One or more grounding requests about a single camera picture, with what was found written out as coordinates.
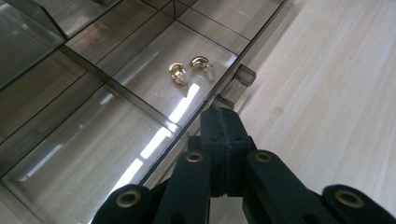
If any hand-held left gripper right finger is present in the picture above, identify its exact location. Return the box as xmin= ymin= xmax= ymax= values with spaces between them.
xmin=218 ymin=107 xmax=257 ymax=198

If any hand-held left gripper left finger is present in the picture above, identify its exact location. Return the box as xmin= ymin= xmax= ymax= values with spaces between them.
xmin=200 ymin=107 xmax=231 ymax=198

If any gold earring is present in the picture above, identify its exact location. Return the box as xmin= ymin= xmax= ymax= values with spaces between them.
xmin=189 ymin=55 xmax=216 ymax=83
xmin=167 ymin=62 xmax=190 ymax=86

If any smoky transparent plastic drawer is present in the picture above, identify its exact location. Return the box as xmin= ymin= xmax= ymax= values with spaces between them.
xmin=0 ymin=0 xmax=290 ymax=224

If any smoky transparent drawer cabinet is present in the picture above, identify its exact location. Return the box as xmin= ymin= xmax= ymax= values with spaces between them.
xmin=0 ymin=0 xmax=125 ymax=90

